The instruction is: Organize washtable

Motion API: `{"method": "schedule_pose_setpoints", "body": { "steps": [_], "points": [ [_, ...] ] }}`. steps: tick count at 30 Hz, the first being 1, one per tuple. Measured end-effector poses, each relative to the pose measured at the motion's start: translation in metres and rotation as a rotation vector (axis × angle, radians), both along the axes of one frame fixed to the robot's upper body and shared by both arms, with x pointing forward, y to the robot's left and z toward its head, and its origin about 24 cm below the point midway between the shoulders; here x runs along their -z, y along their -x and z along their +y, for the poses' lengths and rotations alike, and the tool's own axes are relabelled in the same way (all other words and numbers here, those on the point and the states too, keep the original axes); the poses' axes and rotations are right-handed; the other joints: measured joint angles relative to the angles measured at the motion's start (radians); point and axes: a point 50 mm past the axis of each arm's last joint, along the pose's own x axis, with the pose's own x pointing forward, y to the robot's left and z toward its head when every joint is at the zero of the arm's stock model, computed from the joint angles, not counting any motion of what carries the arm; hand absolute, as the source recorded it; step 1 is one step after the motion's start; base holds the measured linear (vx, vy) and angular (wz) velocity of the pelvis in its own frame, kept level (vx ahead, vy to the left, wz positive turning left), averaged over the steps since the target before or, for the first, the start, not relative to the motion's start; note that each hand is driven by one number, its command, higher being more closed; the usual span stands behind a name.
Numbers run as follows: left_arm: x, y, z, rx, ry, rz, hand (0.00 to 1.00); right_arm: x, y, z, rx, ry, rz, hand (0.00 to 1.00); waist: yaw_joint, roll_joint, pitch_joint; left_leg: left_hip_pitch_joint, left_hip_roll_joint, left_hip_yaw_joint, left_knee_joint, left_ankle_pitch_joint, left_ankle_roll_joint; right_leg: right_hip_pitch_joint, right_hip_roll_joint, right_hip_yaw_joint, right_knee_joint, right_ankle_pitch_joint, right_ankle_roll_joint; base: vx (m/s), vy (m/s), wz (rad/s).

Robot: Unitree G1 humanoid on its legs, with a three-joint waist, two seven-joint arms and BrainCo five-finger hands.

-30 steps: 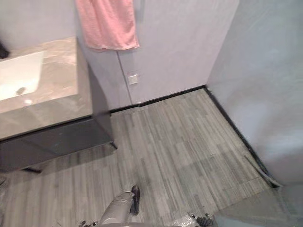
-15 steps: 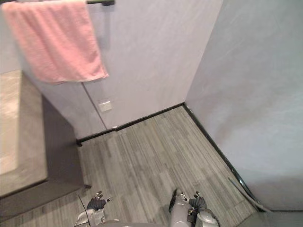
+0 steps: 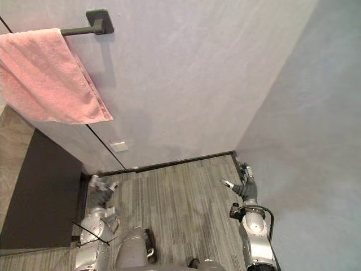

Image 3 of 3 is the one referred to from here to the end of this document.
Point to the black cabinet panel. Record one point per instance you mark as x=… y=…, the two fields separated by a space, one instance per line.
x=42 y=192

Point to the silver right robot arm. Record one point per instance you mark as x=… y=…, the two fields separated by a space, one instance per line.
x=256 y=228

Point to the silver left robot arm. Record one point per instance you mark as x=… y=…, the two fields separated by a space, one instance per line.
x=90 y=226

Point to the pink terry towel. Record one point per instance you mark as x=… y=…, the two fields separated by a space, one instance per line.
x=42 y=76

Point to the dark metal towel bar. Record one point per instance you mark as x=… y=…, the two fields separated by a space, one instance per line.
x=99 y=20

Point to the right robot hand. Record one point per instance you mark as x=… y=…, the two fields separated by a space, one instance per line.
x=249 y=193

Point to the black baseboard strip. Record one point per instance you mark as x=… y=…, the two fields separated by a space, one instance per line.
x=183 y=162

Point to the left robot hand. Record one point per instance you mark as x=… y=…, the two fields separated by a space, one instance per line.
x=99 y=197

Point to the white wall socket plate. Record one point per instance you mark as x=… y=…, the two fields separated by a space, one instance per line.
x=119 y=146

